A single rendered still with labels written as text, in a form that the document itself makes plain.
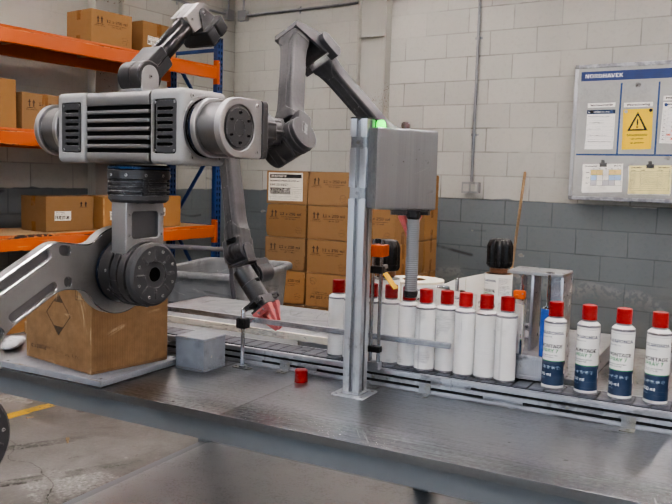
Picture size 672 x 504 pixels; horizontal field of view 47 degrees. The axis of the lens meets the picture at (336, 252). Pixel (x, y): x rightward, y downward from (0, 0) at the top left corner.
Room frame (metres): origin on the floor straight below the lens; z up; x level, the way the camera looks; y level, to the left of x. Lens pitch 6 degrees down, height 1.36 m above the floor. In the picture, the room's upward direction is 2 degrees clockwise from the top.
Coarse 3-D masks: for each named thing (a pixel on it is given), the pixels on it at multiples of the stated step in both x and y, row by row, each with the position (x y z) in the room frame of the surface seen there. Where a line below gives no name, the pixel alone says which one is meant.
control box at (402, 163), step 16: (384, 128) 1.82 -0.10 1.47; (368, 144) 1.85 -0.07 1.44; (384, 144) 1.82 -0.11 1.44; (400, 144) 1.84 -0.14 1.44; (416, 144) 1.86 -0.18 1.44; (432, 144) 1.88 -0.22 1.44; (368, 160) 1.84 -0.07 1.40; (384, 160) 1.82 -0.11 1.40; (400, 160) 1.84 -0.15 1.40; (416, 160) 1.86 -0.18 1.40; (432, 160) 1.88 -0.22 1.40; (368, 176) 1.84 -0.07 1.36; (384, 176) 1.82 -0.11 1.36; (400, 176) 1.84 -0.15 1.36; (416, 176) 1.86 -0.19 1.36; (432, 176) 1.88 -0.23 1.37; (368, 192) 1.84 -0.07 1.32; (384, 192) 1.82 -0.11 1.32; (400, 192) 1.84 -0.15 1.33; (416, 192) 1.86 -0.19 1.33; (432, 192) 1.88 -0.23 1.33; (368, 208) 1.84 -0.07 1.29; (384, 208) 1.82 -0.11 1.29; (400, 208) 1.84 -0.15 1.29; (416, 208) 1.86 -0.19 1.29; (432, 208) 1.88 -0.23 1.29
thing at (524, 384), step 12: (228, 336) 2.26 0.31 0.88; (264, 348) 2.12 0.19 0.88; (276, 348) 2.12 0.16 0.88; (288, 348) 2.12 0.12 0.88; (300, 348) 2.13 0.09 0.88; (312, 348) 2.13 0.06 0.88; (420, 372) 1.90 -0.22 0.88; (432, 372) 1.90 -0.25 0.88; (492, 384) 1.81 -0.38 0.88; (504, 384) 1.81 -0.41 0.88; (516, 384) 1.81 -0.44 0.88; (528, 384) 1.81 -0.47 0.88; (540, 384) 1.82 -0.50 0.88; (576, 396) 1.72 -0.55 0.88; (588, 396) 1.72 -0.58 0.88; (600, 396) 1.73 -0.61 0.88; (648, 408) 1.65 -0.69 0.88; (660, 408) 1.64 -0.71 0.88
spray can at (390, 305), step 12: (384, 300) 1.98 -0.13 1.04; (396, 300) 1.98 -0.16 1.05; (384, 312) 1.98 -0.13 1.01; (396, 312) 1.97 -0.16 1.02; (384, 324) 1.97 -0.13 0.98; (396, 324) 1.97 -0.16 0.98; (384, 348) 1.97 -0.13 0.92; (396, 348) 1.97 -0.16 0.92; (384, 360) 1.97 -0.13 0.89; (396, 360) 1.98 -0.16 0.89
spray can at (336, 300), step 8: (336, 280) 2.05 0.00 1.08; (344, 280) 2.06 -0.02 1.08; (336, 288) 2.05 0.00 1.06; (344, 288) 2.06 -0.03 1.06; (336, 296) 2.04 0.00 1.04; (344, 296) 2.05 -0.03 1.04; (336, 304) 2.04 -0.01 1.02; (328, 312) 2.06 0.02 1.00; (336, 312) 2.04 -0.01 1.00; (328, 320) 2.06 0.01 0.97; (336, 320) 2.04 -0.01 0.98; (328, 336) 2.05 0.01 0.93; (336, 336) 2.04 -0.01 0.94; (328, 344) 2.05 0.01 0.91; (336, 344) 2.04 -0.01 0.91; (328, 352) 2.05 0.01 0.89; (336, 352) 2.04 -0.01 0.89
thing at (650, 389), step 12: (660, 312) 1.67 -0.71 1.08; (660, 324) 1.67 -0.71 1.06; (648, 336) 1.68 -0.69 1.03; (660, 336) 1.66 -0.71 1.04; (648, 348) 1.68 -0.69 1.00; (660, 348) 1.66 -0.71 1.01; (648, 360) 1.67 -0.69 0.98; (660, 360) 1.66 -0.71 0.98; (648, 372) 1.67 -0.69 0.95; (660, 372) 1.66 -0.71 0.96; (648, 384) 1.67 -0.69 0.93; (660, 384) 1.66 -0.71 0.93; (648, 396) 1.67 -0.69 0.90; (660, 396) 1.66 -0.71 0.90
